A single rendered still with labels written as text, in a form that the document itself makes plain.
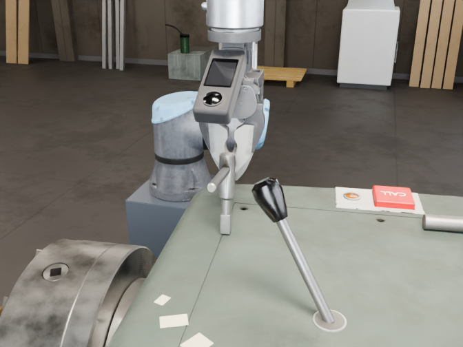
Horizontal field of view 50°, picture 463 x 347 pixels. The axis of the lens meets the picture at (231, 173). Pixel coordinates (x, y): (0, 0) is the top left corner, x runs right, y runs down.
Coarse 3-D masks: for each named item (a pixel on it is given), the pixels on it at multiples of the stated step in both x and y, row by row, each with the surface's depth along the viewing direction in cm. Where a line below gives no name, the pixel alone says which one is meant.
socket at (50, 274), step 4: (56, 264) 67; (60, 264) 67; (64, 264) 67; (48, 268) 66; (52, 268) 66; (56, 268) 66; (60, 268) 66; (64, 268) 66; (44, 272) 66; (48, 272) 66; (52, 272) 66; (56, 272) 67; (60, 272) 67; (64, 272) 66; (44, 276) 65; (48, 276) 65; (52, 276) 65; (56, 276) 65; (60, 276) 65; (48, 280) 64; (52, 280) 64
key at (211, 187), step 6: (234, 150) 74; (222, 168) 66; (228, 168) 67; (216, 174) 63; (222, 174) 63; (216, 180) 60; (222, 180) 62; (210, 186) 59; (216, 186) 59; (210, 192) 59
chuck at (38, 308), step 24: (72, 240) 75; (48, 264) 67; (72, 264) 67; (24, 288) 64; (48, 288) 63; (72, 288) 63; (24, 312) 62; (48, 312) 61; (0, 336) 60; (24, 336) 60; (48, 336) 60
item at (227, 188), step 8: (224, 152) 68; (224, 160) 67; (232, 160) 67; (232, 168) 67; (232, 176) 68; (224, 184) 68; (232, 184) 68; (224, 192) 68; (232, 192) 68; (224, 200) 69; (224, 208) 69; (224, 216) 69; (224, 224) 70; (224, 232) 70
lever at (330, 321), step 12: (288, 228) 52; (288, 240) 52; (300, 252) 52; (300, 264) 52; (312, 276) 53; (312, 288) 53; (324, 300) 53; (324, 312) 53; (336, 312) 54; (324, 324) 53; (336, 324) 53
